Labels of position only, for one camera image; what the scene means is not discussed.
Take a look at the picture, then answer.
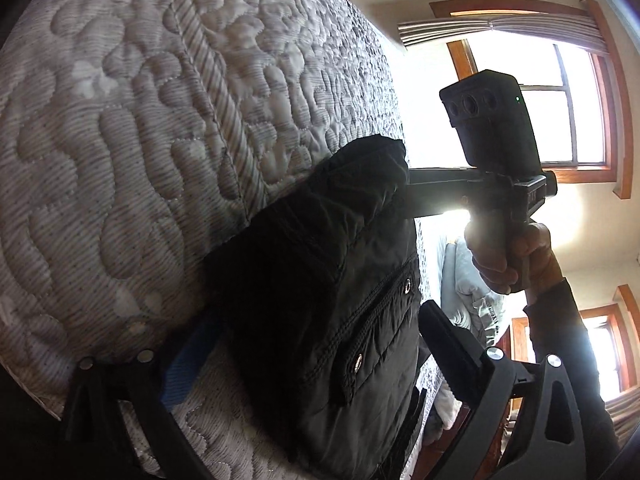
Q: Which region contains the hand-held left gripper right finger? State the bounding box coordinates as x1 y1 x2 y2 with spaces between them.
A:
419 300 587 480

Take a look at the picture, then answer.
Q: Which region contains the large wooden framed window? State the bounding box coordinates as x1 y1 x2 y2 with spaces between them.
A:
430 0 636 201

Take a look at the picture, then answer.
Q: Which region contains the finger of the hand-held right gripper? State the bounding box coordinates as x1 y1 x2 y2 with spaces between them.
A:
407 167 506 221

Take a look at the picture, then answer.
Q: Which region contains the grey curtain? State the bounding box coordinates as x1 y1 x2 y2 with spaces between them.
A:
605 390 640 441
397 14 611 56

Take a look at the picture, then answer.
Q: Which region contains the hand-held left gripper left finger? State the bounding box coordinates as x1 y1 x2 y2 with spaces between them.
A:
60 305 221 480

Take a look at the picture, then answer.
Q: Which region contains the small wooden framed window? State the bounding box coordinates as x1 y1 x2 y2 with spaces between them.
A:
575 285 640 396

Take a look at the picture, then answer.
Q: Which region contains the grey quilted bedspread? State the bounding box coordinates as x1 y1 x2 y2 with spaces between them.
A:
0 0 451 480

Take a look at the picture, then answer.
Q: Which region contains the light blue folded duvet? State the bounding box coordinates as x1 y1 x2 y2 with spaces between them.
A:
435 237 506 336

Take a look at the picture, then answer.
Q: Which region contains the person's right hand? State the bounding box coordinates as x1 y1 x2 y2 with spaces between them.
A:
464 222 563 306

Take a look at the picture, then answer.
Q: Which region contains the person's right forearm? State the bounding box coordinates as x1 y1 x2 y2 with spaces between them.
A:
522 277 623 480

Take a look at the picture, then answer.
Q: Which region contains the black quilted jacket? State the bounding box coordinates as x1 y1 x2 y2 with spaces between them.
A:
204 135 428 480

